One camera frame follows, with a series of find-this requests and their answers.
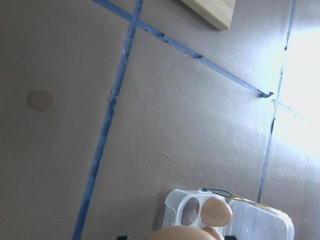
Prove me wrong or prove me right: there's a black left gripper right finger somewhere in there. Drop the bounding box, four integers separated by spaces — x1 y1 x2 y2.
224 235 238 240

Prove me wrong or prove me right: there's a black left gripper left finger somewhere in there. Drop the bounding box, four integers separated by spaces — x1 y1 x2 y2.
116 235 129 240

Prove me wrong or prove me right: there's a brown egg from bowl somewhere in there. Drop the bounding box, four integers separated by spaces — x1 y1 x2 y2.
144 225 216 240

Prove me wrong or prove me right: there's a brown egg near slot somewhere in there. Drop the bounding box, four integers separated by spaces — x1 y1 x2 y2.
202 226 224 240

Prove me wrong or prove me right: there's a brown egg slot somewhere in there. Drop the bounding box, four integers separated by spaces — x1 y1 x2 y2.
200 197 233 227
202 226 224 240

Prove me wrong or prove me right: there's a clear plastic egg box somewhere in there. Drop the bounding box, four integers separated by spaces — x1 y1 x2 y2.
162 188 295 240

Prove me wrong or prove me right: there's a brown egg far slot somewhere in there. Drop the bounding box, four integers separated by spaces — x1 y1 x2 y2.
200 197 233 227

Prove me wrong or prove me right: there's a wooden cutting board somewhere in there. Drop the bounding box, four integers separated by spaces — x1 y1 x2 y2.
182 0 236 31

